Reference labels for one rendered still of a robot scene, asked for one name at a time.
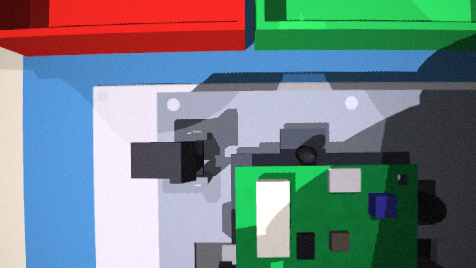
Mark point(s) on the red bin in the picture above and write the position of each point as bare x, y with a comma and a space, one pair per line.
135, 26

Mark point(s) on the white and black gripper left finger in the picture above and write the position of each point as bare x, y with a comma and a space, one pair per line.
226, 264

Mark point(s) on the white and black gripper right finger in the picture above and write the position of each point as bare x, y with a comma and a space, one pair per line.
425, 262

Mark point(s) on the green bin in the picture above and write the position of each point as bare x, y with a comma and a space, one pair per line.
364, 25

